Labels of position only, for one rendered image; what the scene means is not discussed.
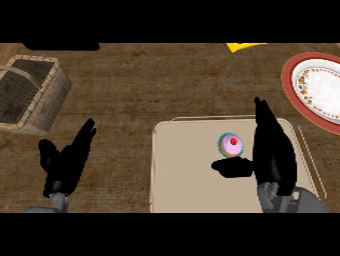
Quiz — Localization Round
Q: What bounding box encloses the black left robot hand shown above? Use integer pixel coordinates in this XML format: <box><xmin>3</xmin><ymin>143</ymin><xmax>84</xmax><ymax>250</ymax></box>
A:
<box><xmin>37</xmin><ymin>117</ymin><xmax>99</xmax><ymax>198</ymax></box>

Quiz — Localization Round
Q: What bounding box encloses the red rimmed floral plate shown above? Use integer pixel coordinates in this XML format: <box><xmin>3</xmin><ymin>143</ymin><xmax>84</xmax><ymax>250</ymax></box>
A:
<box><xmin>280</xmin><ymin>51</ymin><xmax>340</xmax><ymax>138</ymax></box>

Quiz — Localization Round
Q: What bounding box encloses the pink frosted cupcake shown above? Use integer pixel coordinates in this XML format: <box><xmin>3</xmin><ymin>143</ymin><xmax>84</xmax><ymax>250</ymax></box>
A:
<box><xmin>215</xmin><ymin>132</ymin><xmax>245</xmax><ymax>159</ymax></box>

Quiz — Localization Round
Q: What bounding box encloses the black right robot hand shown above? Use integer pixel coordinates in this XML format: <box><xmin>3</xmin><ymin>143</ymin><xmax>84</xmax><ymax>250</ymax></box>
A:
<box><xmin>209</xmin><ymin>96</ymin><xmax>298</xmax><ymax>197</ymax></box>

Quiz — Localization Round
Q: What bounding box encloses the black appliance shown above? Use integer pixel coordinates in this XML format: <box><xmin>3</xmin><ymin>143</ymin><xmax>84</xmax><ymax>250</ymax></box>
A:
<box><xmin>20</xmin><ymin>42</ymin><xmax>102</xmax><ymax>52</ymax></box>

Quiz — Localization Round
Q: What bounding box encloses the wicker basket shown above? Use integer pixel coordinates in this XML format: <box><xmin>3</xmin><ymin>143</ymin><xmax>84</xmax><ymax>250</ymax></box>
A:
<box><xmin>0</xmin><ymin>54</ymin><xmax>72</xmax><ymax>137</ymax></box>

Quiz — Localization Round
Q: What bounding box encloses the beige tray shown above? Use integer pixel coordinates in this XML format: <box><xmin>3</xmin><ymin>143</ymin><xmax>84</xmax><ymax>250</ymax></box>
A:
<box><xmin>149</xmin><ymin>115</ymin><xmax>327</xmax><ymax>214</ymax></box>

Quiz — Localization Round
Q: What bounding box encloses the yellow object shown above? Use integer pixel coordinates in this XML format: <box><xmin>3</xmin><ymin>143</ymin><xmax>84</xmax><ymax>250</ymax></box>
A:
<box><xmin>224</xmin><ymin>42</ymin><xmax>268</xmax><ymax>54</ymax></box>

